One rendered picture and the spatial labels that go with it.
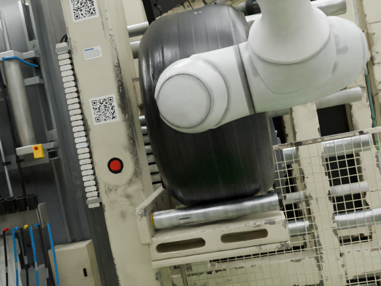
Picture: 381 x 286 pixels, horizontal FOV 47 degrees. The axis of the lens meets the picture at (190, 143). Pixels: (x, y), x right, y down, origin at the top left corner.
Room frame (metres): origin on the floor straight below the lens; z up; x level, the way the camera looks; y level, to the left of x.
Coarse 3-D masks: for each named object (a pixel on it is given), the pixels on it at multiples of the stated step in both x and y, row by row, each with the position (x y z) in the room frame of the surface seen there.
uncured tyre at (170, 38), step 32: (160, 32) 1.08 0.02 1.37; (192, 32) 1.05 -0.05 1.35; (224, 32) 1.03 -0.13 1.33; (160, 64) 1.02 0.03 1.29; (160, 128) 1.01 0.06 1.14; (224, 128) 0.99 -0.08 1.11; (256, 128) 1.00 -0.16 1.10; (160, 160) 1.05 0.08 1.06; (192, 160) 1.02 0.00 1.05; (224, 160) 1.02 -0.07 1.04; (256, 160) 1.02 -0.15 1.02; (192, 192) 1.08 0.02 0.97; (224, 192) 1.09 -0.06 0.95; (256, 192) 1.11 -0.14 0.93
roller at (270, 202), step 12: (204, 204) 1.13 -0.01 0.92; (216, 204) 1.12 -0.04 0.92; (228, 204) 1.11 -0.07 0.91; (240, 204) 1.10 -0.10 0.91; (252, 204) 1.09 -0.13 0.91; (264, 204) 1.09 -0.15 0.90; (276, 204) 1.09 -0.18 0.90; (156, 216) 1.13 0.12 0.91; (168, 216) 1.13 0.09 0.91; (180, 216) 1.12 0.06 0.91; (192, 216) 1.12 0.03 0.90; (204, 216) 1.11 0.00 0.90; (216, 216) 1.11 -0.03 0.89; (228, 216) 1.11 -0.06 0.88; (156, 228) 1.14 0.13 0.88
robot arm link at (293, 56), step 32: (256, 0) 0.50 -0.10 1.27; (288, 0) 0.49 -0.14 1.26; (256, 32) 0.56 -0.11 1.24; (288, 32) 0.52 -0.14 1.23; (320, 32) 0.54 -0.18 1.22; (352, 32) 0.56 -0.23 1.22; (256, 64) 0.57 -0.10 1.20; (288, 64) 0.54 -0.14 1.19; (320, 64) 0.55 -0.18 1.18; (352, 64) 0.56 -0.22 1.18; (256, 96) 0.58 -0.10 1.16; (288, 96) 0.58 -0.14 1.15; (320, 96) 0.59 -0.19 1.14
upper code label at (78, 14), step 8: (72, 0) 1.22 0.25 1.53; (80, 0) 1.22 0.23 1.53; (88, 0) 1.22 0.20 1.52; (72, 8) 1.22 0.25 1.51; (80, 8) 1.22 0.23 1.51; (88, 8) 1.22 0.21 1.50; (96, 8) 1.22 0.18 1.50; (72, 16) 1.23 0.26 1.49; (80, 16) 1.22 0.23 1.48; (88, 16) 1.22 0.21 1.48; (96, 16) 1.22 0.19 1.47
